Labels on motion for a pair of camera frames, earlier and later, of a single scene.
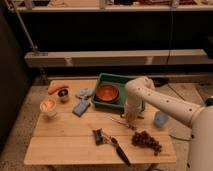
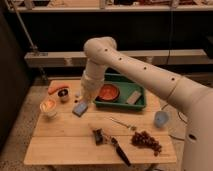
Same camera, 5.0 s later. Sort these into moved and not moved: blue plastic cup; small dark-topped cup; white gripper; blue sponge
Moved: white gripper
Not moved: blue sponge; blue plastic cup; small dark-topped cup
